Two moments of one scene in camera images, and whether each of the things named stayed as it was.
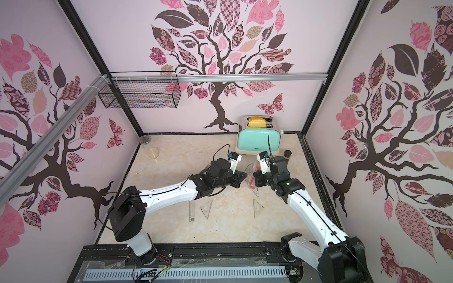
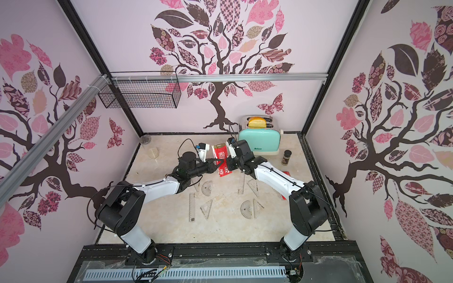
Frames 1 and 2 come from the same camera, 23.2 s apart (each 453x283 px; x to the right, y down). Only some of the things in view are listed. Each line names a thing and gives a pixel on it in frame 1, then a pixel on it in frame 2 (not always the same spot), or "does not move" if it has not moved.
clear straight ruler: x=191 y=211 does not move
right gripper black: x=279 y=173 -> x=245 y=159
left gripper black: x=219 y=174 -> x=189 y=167
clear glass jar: x=151 y=151 does not move
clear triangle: x=258 y=208 does not move
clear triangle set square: x=206 y=209 does not move
